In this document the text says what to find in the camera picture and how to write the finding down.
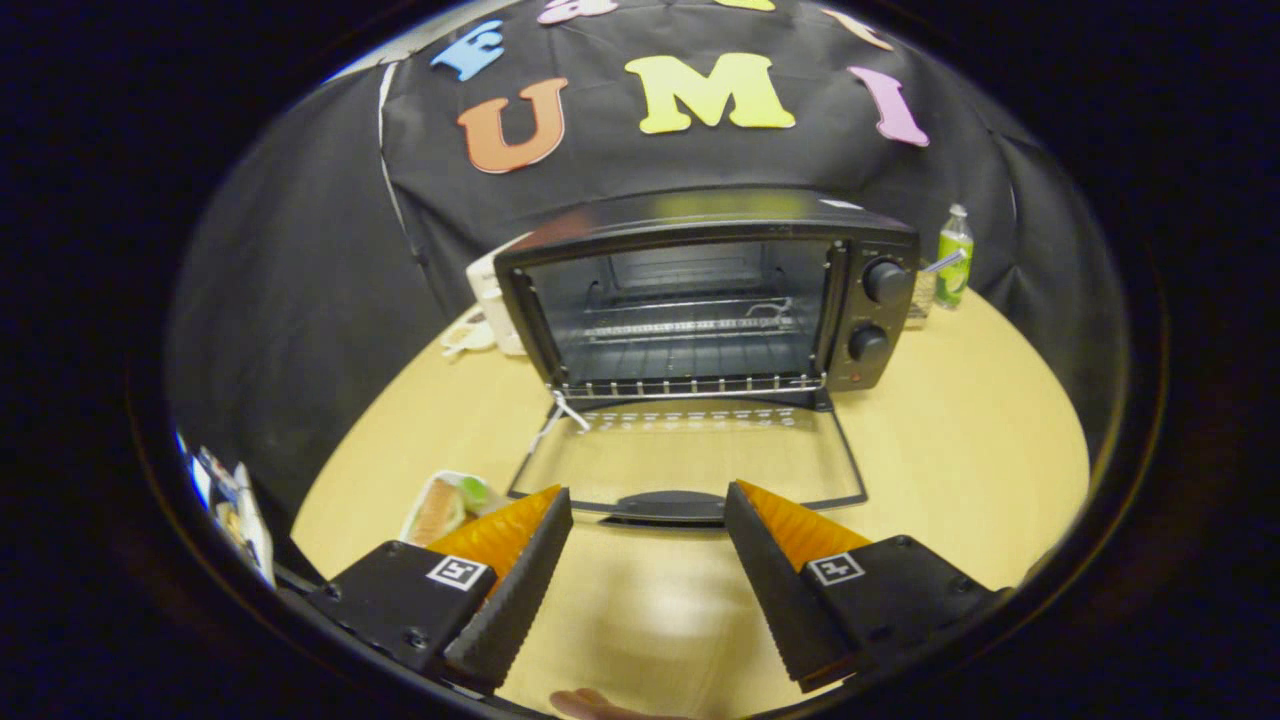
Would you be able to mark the black toaster oven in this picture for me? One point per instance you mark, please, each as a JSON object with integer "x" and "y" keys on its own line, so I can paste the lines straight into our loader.
{"x": 700, "y": 215}

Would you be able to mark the white appliance with display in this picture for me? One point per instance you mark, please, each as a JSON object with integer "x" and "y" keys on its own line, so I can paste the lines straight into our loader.
{"x": 492, "y": 290}

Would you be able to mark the clear glass cup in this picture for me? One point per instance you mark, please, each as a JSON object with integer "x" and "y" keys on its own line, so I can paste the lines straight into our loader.
{"x": 922, "y": 295}

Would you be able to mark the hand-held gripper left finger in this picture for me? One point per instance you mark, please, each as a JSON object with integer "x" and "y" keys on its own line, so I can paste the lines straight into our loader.
{"x": 515, "y": 600}

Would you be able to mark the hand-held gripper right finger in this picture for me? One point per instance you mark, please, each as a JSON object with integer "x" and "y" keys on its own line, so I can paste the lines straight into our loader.
{"x": 785, "y": 600}

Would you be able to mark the green drink bottle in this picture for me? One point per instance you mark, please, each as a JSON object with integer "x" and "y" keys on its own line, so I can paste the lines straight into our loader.
{"x": 955, "y": 260}

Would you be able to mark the colourful printed items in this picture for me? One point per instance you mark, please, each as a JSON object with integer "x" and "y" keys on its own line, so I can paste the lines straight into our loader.
{"x": 235, "y": 500}

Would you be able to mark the metal spoon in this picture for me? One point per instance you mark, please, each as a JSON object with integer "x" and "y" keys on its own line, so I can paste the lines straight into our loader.
{"x": 945, "y": 262}

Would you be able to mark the clear plastic food tray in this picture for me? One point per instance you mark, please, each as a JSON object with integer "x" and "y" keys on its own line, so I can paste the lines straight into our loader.
{"x": 425, "y": 530}

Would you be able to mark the green food piece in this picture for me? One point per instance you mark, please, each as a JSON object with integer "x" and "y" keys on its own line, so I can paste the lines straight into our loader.
{"x": 474, "y": 492}

